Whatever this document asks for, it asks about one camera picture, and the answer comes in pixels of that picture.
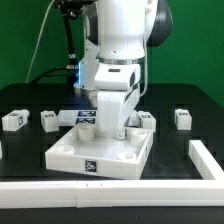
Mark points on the white square tabletop part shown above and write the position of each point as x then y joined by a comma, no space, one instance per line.
86,150

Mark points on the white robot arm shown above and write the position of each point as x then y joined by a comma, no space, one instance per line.
117,36

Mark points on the white L-shaped fence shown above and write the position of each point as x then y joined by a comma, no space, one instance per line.
208,191

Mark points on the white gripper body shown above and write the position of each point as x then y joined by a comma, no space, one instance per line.
115,107

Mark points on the white part left edge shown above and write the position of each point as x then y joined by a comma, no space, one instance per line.
1,153

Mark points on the white marker base plate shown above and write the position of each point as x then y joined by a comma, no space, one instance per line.
73,117

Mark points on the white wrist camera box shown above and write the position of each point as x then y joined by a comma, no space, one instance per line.
119,78

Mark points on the black camera stand pole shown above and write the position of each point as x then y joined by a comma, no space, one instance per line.
71,10

